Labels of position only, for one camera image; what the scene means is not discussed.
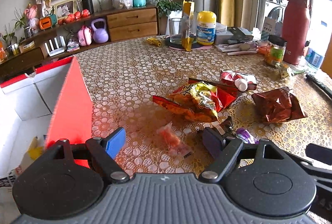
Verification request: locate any orange-yellow chips bag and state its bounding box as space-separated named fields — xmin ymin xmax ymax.
xmin=152 ymin=78 xmax=239 ymax=122

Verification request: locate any brown-red foil snack bag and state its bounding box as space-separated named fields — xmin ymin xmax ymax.
xmin=251 ymin=86 xmax=307 ymax=124

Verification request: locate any small clear red candy packet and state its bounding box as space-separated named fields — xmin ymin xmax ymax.
xmin=156 ymin=122 xmax=192 ymax=158

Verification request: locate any black remote control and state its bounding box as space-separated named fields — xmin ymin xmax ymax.
xmin=306 ymin=74 xmax=332 ymax=99

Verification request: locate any red-white packet with bottle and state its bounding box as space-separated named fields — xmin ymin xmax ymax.
xmin=220 ymin=70 xmax=257 ymax=92

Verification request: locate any white red cardboard box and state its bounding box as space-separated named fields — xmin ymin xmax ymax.
xmin=1 ymin=57 xmax=93 ymax=178

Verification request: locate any clear plastic water bottle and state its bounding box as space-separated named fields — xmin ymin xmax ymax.
xmin=305 ymin=42 xmax=327 ymax=69

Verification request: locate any stack of books and papers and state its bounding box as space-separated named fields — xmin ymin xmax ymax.
xmin=214 ymin=23 xmax=259 ymax=56

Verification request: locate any white router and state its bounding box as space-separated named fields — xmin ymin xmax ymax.
xmin=44 ymin=35 xmax=66 ymax=57

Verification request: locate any purple kettlebell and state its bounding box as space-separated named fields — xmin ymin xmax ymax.
xmin=91 ymin=18 xmax=109 ymax=44

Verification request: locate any black-lid glass jar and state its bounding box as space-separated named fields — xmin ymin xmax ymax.
xmin=265 ymin=35 xmax=287 ymax=67

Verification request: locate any pink small bag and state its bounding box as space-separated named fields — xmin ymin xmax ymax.
xmin=77 ymin=25 xmax=92 ymax=47

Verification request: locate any yellow-lid supplement bottle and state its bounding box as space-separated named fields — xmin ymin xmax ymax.
xmin=196 ymin=11 xmax=217 ymax=46

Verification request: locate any yellow standing pouch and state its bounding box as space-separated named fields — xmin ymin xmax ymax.
xmin=181 ymin=0 xmax=195 ymax=52

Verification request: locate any red insulated water bottle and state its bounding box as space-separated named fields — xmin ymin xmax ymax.
xmin=281 ymin=0 xmax=313 ymax=65

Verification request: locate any wooden tv cabinet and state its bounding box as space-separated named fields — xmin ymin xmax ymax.
xmin=1 ymin=5 xmax=159 ymax=78

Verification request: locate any clear drinking glass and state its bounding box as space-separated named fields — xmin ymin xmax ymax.
xmin=169 ymin=18 xmax=182 ymax=44

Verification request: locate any orange retro radio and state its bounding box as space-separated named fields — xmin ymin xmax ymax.
xmin=39 ymin=14 xmax=57 ymax=30

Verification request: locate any framed photo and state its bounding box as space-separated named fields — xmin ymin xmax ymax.
xmin=54 ymin=0 xmax=77 ymax=20

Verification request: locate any black speaker cylinder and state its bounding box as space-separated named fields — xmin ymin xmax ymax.
xmin=82 ymin=0 xmax=95 ymax=14

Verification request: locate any pink plush toy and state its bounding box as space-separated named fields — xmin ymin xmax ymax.
xmin=24 ymin=3 xmax=39 ymax=33

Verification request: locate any washing machine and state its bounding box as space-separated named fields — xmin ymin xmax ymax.
xmin=257 ymin=0 xmax=288 ymax=30

